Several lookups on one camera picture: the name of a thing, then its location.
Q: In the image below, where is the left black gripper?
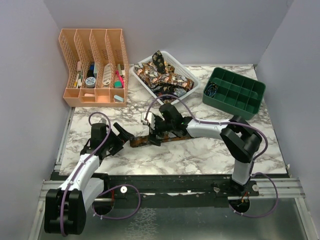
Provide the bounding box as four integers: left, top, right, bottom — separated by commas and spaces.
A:
103, 122, 134, 155

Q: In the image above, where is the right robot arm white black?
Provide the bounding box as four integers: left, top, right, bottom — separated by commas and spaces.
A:
141, 103, 262, 196

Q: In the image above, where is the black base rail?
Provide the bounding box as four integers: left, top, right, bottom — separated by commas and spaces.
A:
93, 173, 259, 209

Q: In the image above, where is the round blue tin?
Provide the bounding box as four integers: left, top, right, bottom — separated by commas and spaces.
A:
85, 76, 97, 89

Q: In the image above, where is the purple cable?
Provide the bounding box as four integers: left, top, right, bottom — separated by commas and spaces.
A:
146, 94, 280, 218
59, 112, 141, 237

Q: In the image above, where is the pile of patterned ties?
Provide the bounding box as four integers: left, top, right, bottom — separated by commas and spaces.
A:
134, 50, 195, 103

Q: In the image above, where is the green compartment tray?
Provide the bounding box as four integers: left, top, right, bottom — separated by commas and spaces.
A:
202, 67, 266, 120

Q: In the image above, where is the pink marker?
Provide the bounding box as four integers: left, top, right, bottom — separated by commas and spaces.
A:
115, 70, 125, 87

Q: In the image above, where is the peach plastic desk organizer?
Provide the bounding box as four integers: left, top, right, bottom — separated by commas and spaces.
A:
58, 28, 129, 108

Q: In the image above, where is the orange floral tie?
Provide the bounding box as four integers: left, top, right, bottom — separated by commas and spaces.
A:
129, 135, 192, 148

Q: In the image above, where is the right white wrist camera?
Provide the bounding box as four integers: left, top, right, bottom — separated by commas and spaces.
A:
141, 112, 156, 127

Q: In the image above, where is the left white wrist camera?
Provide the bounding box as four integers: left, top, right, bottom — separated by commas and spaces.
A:
100, 118, 111, 126

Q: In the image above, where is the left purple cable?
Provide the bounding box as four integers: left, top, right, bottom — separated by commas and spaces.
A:
59, 112, 141, 237

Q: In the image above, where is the rolled tie in tray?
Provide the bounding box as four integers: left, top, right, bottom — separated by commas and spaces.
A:
204, 82, 219, 98

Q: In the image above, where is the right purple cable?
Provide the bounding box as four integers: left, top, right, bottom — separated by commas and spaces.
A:
146, 94, 280, 218

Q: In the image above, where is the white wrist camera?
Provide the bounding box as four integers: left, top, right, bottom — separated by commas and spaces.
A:
100, 118, 111, 126
141, 112, 156, 127

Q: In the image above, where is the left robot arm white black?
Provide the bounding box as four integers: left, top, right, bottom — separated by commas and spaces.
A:
44, 123, 134, 236

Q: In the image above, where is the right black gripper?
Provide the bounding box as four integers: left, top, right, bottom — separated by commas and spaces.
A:
146, 115, 175, 146

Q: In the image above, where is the teal eraser block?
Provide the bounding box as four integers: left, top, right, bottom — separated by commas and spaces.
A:
114, 80, 123, 89

